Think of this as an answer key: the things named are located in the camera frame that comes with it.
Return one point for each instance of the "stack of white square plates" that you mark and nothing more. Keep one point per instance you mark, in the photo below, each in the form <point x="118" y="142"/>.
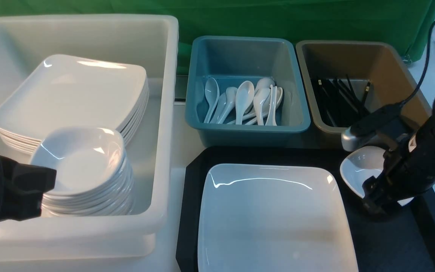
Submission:
<point x="134" y="121"/>

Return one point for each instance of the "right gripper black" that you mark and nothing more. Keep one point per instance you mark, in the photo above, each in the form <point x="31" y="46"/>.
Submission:
<point x="404" y="172"/>

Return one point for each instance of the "teal plastic bin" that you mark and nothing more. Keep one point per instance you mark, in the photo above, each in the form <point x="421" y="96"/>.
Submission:
<point x="231" y="61"/>

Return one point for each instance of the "large white rice plate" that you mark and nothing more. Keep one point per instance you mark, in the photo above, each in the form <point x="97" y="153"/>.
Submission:
<point x="269" y="218"/>

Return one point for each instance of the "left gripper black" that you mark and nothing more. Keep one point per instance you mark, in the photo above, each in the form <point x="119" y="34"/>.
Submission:
<point x="23" y="189"/>

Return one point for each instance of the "bundle of black chopsticks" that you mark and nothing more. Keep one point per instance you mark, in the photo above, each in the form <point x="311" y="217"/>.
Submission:
<point x="341" y="102"/>

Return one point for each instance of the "brown plastic bin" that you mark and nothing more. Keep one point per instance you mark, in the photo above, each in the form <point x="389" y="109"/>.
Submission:
<point x="376" y="62"/>

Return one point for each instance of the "white side bowl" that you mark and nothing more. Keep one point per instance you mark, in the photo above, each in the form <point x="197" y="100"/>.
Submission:
<point x="362" y="164"/>

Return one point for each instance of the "top white square plate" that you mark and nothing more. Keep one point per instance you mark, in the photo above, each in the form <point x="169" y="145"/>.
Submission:
<point x="59" y="65"/>

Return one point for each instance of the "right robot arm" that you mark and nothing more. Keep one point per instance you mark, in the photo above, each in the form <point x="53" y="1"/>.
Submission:
<point x="409" y="162"/>

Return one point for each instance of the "green backdrop cloth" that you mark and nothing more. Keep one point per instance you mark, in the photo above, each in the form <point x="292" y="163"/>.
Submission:
<point x="403" y="24"/>

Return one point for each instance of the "top white small bowl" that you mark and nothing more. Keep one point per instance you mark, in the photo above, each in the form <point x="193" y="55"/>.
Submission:
<point x="85" y="158"/>

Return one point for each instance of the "white ceramic spoon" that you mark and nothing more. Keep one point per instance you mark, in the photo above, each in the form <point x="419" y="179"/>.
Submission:
<point x="212" y="94"/>
<point x="243" y="99"/>
<point x="276" y="94"/>
<point x="226" y="103"/>
<point x="258" y="103"/>

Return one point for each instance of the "black serving tray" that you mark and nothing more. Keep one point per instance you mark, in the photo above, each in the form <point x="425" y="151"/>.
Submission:
<point x="402" y="243"/>

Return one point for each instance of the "stack of white small bowls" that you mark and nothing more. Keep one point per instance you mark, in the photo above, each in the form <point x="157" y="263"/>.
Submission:
<point x="115" y="199"/>

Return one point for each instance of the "large white plastic tub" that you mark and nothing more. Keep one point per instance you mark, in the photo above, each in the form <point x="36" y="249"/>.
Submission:
<point x="147" y="40"/>

